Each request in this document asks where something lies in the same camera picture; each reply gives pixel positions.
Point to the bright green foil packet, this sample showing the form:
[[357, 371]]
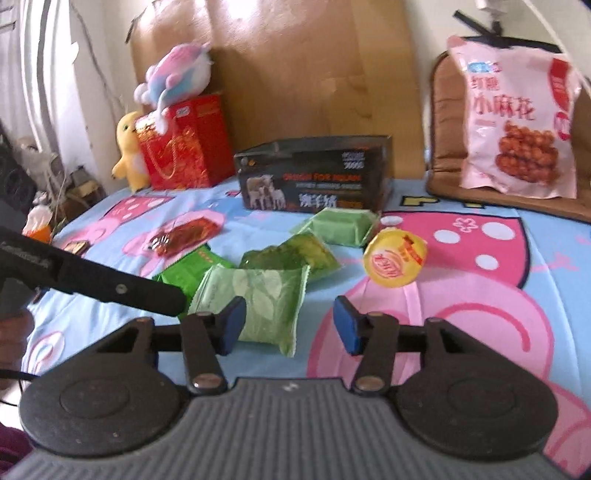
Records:
[[189, 272]]

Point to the wood pattern board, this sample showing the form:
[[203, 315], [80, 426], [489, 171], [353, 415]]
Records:
[[300, 69]]

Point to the white power strip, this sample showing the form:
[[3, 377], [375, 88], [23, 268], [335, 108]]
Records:
[[489, 7]]

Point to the orange cup with tissue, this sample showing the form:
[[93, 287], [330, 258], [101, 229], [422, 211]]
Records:
[[39, 226]]

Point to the pink snack bag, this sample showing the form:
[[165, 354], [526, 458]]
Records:
[[517, 124]]

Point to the dark green clear packet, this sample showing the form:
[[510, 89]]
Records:
[[295, 254]]

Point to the white curtain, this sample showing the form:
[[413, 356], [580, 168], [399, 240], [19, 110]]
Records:
[[41, 69]]

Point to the red brown snack packet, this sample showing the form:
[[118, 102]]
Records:
[[184, 235]]

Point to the wooden chair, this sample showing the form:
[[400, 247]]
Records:
[[443, 152]]

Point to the printed blanket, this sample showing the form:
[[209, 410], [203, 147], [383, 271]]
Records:
[[461, 323]]

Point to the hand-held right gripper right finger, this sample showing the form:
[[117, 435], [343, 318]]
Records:
[[346, 325]]

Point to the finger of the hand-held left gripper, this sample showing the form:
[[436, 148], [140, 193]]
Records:
[[115, 288]]

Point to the black ribbed box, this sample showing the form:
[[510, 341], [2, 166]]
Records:
[[16, 170]]

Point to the small cardboard box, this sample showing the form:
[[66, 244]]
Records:
[[84, 183]]

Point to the pale green leaf print packet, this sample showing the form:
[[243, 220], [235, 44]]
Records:
[[263, 300]]

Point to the black tape strip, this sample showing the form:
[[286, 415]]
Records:
[[480, 27]]

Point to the person's left hand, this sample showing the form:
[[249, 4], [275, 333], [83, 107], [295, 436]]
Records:
[[14, 339]]

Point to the pastel plush toy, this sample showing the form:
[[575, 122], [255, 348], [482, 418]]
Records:
[[173, 74]]

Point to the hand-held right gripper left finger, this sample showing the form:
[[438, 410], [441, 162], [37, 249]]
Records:
[[233, 325]]

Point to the yellow jelly cup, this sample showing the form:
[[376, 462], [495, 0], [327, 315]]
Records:
[[395, 258]]

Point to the black sheep print box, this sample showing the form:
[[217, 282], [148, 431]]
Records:
[[318, 180]]

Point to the yellow plush duck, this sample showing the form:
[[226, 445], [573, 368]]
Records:
[[129, 157]]

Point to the red gift bag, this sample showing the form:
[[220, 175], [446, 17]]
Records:
[[184, 147]]

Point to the light green square packet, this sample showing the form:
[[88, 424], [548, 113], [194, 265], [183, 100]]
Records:
[[341, 226]]

